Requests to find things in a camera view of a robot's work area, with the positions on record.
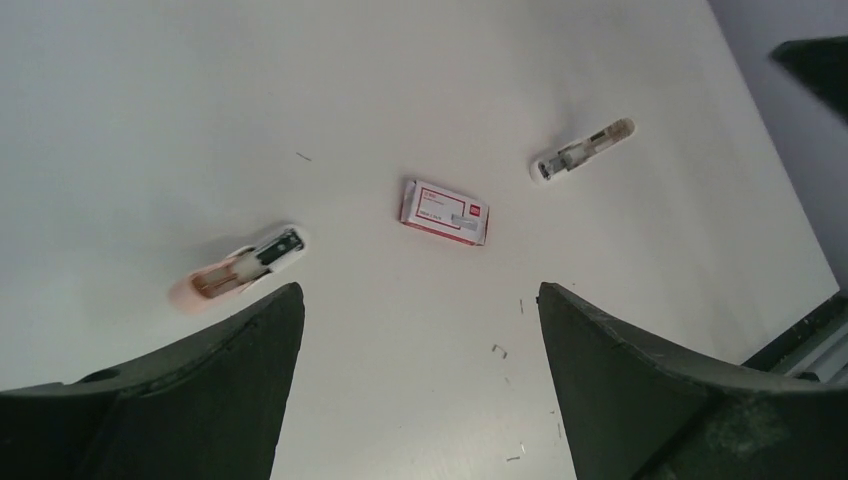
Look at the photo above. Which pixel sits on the red white staple box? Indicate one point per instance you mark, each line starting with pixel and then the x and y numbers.
pixel 444 213

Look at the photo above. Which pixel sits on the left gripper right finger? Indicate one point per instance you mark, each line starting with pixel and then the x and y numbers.
pixel 637 406

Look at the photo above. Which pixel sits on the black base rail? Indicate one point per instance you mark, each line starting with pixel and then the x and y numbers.
pixel 814 348

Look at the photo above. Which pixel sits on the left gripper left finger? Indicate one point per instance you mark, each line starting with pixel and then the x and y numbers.
pixel 209 406

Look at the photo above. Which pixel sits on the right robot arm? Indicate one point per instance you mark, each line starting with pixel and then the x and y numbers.
pixel 820 66

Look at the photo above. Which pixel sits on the white grey stapler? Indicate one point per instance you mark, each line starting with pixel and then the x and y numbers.
pixel 548 170

